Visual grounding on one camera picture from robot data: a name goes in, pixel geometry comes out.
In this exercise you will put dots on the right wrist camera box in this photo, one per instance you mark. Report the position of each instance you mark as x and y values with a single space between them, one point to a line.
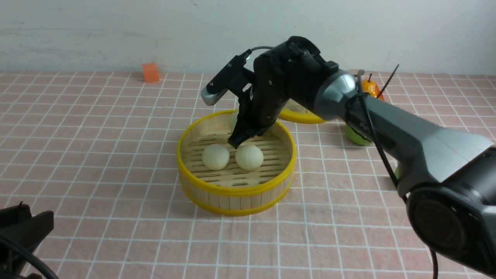
233 77

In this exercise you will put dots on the bamboo steamer tray yellow rim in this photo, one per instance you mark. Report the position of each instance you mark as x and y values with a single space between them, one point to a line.
232 190

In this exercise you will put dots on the green toy watermelon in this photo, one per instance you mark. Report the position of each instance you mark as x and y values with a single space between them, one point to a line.
356 137

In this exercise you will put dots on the woven bamboo steamer lid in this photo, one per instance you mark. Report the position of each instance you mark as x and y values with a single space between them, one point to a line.
294 112

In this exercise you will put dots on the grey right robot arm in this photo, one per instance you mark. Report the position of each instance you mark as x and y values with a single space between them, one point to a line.
446 177

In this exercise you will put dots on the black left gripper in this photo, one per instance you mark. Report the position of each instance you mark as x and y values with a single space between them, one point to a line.
19 225

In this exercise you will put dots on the white bun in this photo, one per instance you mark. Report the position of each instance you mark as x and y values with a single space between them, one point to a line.
233 121
215 157
249 157

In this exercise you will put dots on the orange toy pear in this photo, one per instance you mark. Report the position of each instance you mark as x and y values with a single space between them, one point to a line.
371 87

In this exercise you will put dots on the pink checkered tablecloth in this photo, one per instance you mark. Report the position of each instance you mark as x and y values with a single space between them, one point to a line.
98 149

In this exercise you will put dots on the orange foam cube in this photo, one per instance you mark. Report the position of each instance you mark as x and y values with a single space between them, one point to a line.
150 72

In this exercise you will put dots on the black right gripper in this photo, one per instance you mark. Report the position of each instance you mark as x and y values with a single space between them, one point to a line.
268 96

